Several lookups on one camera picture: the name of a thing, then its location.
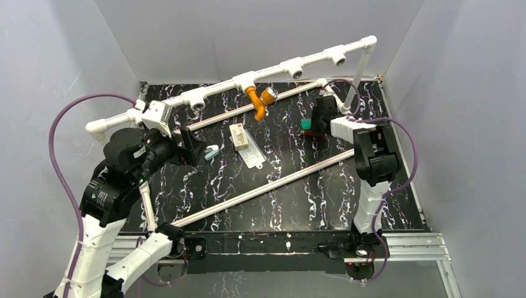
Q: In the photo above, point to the orange water faucet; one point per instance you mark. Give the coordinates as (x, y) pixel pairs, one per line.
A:
(267, 97)

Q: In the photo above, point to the brown water faucet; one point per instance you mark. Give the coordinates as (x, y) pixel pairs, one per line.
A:
(310, 134)

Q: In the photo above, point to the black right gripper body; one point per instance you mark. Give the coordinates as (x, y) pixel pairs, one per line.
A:
(316, 118)

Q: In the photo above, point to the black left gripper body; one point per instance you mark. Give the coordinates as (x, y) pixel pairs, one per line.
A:
(183, 144)

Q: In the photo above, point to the clear plastic bag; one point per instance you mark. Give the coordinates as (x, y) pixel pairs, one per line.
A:
(252, 157)

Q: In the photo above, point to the light blue tape roll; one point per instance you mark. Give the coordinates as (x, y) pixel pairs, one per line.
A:
(211, 151)

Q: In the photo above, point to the white PVC pipe frame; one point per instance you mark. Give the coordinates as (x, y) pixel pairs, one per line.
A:
(195, 99)

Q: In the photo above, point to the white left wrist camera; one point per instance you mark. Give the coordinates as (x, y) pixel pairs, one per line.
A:
(156, 116)

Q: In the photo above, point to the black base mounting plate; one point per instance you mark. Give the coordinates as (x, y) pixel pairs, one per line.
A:
(328, 252)

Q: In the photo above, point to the aluminium rail frame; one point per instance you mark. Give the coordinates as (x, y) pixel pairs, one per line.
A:
(431, 247)

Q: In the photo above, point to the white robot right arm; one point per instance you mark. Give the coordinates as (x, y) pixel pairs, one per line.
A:
(377, 163)

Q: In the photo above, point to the small cardboard box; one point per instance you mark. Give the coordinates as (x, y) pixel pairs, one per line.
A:
(238, 137)

